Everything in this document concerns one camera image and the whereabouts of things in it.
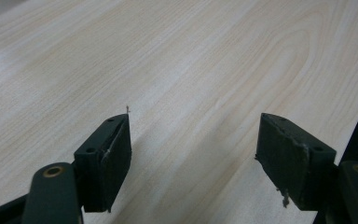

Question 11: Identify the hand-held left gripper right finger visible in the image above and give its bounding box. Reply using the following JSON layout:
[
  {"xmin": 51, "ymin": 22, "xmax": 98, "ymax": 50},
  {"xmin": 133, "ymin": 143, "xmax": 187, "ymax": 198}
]
[{"xmin": 255, "ymin": 112, "xmax": 337, "ymax": 213}]

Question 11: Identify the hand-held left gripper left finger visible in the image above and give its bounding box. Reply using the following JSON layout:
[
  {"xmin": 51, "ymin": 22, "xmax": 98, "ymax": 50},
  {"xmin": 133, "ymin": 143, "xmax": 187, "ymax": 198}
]
[{"xmin": 73, "ymin": 113, "xmax": 133, "ymax": 215}]

